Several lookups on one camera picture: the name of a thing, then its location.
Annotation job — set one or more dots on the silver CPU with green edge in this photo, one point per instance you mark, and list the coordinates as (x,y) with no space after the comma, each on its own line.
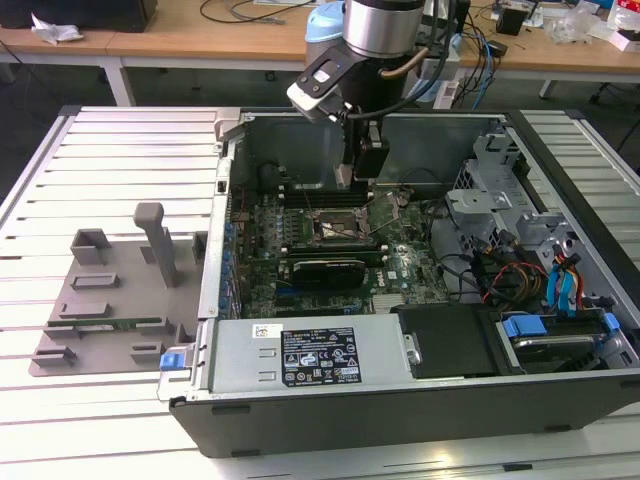
(344,176)

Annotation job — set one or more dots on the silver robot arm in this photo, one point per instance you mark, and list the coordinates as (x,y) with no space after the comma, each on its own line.
(382,30)

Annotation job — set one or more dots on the CPU socket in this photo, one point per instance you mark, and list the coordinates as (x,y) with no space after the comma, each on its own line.
(340,230)

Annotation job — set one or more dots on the white power strip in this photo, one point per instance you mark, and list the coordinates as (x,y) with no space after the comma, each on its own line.
(446,95)

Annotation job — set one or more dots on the coin cell battery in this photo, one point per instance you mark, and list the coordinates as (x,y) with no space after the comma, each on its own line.
(407,200)

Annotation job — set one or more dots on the small black device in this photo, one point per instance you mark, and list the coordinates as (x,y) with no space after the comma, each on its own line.
(498,48)

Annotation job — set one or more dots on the black cup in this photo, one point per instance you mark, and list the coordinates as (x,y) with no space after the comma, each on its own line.
(510,22)

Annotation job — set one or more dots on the metal drive cage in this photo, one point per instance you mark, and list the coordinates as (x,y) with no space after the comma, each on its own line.
(475,200)

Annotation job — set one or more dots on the black graphics card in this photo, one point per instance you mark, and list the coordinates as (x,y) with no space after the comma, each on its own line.
(327,274)

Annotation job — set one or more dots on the green motherboard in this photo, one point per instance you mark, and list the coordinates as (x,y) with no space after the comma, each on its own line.
(415,275)

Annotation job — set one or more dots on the wooden desk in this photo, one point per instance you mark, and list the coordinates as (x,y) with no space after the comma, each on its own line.
(165,47)

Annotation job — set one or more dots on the clear plastic bags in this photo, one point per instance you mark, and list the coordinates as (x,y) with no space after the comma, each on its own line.
(575,22)

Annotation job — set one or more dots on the silver chipset heatsink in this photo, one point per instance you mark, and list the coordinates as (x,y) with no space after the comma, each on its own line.
(386,305)

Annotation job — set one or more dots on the white and red box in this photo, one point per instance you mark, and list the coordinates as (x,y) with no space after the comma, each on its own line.
(625,30)

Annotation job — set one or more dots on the black plastic drive shroud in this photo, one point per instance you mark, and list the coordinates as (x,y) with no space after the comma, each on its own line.
(450,345)

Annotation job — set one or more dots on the blue disk carrier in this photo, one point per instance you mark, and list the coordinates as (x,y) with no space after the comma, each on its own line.
(524,327)

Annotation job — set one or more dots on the black box on desk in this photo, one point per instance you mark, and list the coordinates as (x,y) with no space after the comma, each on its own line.
(75,12)

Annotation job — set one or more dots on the silver power supply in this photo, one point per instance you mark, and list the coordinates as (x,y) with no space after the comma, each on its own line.
(235,360)

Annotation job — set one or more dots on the crumpled white paper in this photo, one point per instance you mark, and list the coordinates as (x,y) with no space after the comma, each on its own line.
(55,31)

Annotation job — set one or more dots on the gray parts rack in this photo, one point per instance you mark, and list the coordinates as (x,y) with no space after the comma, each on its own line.
(130,305)

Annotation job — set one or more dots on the black open PC case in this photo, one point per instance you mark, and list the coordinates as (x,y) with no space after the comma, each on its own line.
(350,425)

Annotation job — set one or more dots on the blue case latch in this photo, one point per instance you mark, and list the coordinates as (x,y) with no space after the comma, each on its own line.
(170,361)

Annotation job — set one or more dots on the green RAM stick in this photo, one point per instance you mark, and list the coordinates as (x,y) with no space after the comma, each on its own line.
(125,324)

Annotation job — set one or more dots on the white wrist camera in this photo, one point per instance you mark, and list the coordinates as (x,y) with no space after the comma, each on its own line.
(315,95)

